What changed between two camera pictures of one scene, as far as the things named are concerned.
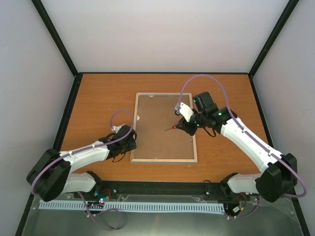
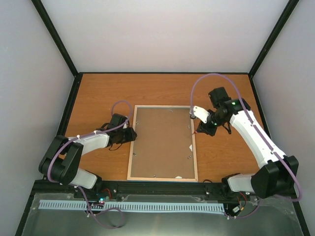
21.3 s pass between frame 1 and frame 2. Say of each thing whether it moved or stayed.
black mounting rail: stayed
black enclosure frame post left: stayed
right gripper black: moved
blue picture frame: moved
